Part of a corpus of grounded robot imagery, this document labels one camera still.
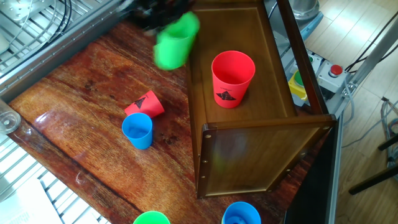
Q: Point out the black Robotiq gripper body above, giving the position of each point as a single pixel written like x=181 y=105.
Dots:
x=155 y=12

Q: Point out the green cup with black logo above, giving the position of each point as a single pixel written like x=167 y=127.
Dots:
x=174 y=46

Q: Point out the plain red plastic cup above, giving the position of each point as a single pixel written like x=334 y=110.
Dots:
x=149 y=105

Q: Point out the red cup with black logo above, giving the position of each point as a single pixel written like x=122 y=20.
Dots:
x=231 y=77

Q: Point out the blue plastic cup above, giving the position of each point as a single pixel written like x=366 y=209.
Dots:
x=138 y=137

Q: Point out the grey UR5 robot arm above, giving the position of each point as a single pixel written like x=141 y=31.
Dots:
x=303 y=12

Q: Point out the brown wooden two-tier shelf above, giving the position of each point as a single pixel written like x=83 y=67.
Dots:
x=248 y=149

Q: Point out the tall green cup stack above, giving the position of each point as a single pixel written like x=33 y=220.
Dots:
x=151 y=217

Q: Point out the blue red green cup stack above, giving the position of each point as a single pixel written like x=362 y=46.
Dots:
x=241 y=214

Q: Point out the glossy red-brown wooden board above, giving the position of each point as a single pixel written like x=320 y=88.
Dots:
x=109 y=155

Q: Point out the yellow box green button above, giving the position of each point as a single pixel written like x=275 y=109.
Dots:
x=297 y=85

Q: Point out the white box green button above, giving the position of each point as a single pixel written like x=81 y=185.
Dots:
x=314 y=62

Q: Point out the grey box red button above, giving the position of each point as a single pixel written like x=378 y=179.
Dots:
x=332 y=77

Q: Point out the white paper sheet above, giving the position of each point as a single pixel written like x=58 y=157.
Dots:
x=25 y=205

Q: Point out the black chair base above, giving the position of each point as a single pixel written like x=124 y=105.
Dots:
x=373 y=179

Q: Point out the grey aluminium table rail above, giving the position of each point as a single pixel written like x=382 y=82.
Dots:
x=77 y=37

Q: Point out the silver metal mount plate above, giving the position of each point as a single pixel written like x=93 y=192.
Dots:
x=18 y=7

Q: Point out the aluminium frame post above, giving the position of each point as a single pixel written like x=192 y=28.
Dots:
x=373 y=56

